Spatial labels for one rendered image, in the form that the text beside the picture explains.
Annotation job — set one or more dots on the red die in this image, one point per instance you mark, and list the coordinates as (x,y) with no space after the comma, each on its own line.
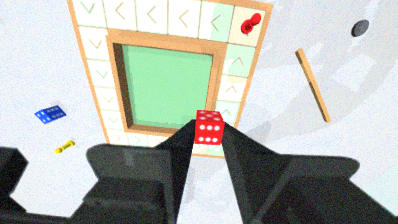
(209,127)

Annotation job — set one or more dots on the blue die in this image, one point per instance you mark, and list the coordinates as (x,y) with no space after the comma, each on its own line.
(50,114)

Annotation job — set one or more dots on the red pawn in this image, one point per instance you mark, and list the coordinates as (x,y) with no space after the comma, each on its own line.
(248,25)

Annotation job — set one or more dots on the tan wooden stick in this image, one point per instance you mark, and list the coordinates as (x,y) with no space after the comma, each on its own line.
(312,84)

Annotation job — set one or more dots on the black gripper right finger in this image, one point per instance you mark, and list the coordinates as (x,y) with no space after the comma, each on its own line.
(258,173)

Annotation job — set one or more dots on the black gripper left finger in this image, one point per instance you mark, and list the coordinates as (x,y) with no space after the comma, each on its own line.
(167,162)

